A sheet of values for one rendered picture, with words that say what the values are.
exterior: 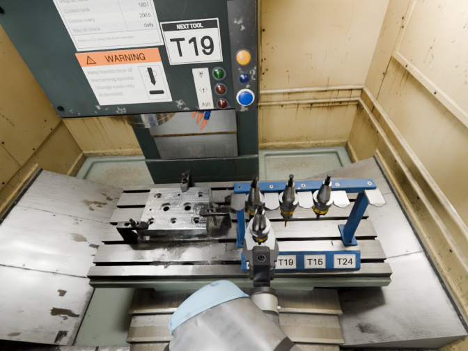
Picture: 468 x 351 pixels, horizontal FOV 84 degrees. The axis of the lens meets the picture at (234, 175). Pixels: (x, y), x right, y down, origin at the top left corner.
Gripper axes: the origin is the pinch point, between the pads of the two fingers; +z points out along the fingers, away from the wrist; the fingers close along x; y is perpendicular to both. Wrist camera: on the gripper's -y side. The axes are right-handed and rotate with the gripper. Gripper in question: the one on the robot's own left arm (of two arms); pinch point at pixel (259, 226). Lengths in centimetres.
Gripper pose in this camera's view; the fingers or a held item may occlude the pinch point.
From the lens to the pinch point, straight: 82.2
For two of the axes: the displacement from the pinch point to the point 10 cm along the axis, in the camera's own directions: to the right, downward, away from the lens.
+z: 0.2, -7.3, 6.8
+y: 0.6, 6.8, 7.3
